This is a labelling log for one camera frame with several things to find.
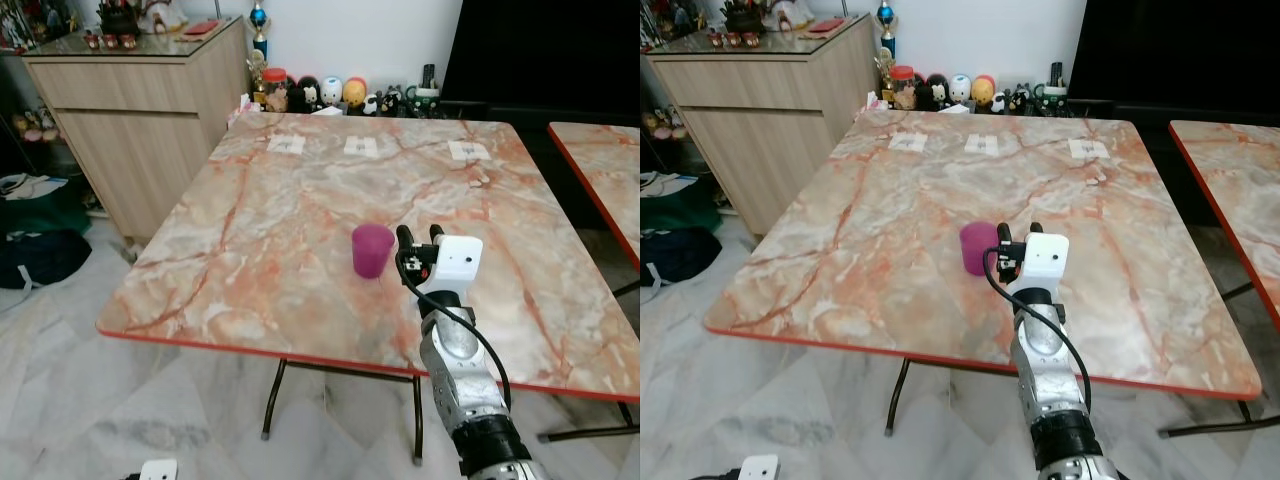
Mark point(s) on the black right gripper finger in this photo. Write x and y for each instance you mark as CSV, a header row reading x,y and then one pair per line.
x,y
1004,236
437,234
1034,230
404,238

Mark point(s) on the purple plastic cup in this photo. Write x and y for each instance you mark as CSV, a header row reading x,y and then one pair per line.
x,y
975,250
371,252

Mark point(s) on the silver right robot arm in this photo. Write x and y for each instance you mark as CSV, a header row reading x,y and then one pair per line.
x,y
462,370
1052,365

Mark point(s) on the white paper card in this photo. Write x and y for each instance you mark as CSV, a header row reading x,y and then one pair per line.
x,y
468,151
286,144
1089,149
907,142
362,147
983,145

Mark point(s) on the marble pattern folding table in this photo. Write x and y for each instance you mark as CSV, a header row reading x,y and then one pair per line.
x,y
605,165
900,215
300,220
1235,185

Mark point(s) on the green mug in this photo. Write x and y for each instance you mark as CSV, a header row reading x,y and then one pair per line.
x,y
1055,99
427,101

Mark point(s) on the yellow orange doll figure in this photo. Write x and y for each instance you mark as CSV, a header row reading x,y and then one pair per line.
x,y
354,93
984,91

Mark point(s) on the white round doll figure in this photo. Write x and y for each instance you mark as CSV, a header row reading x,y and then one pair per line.
x,y
331,91
960,89

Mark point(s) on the black round doll figure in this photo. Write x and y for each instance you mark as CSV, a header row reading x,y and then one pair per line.
x,y
937,92
309,94

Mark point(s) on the red lid snack jar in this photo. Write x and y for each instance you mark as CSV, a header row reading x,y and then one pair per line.
x,y
274,90
902,88

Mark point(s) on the black television screen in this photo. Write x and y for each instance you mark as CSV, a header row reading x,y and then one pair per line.
x,y
545,50
1175,48

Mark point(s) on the dark green bag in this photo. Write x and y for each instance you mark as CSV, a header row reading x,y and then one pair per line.
x,y
40,215
675,210

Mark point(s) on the black bag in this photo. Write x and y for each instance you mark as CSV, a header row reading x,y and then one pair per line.
x,y
678,254
40,258

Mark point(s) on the blue globe trophy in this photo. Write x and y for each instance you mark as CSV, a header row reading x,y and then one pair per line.
x,y
885,16
259,18

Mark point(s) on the light wooden cabinet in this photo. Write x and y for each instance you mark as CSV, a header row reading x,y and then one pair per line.
x,y
130,120
760,115

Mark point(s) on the flat red case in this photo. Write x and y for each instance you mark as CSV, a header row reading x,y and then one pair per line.
x,y
825,25
200,27

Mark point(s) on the white cat figurine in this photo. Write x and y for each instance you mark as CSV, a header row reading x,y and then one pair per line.
x,y
790,12
163,14

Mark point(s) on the dark potted ornament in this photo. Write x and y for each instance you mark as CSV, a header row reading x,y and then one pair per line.
x,y
742,16
118,18

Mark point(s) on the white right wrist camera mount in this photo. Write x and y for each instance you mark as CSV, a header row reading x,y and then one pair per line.
x,y
1045,260
458,263

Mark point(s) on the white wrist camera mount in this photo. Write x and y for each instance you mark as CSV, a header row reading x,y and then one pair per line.
x,y
760,468
458,263
160,470
1045,260

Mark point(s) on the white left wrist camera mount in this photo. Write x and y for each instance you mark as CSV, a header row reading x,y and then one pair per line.
x,y
760,468
160,470

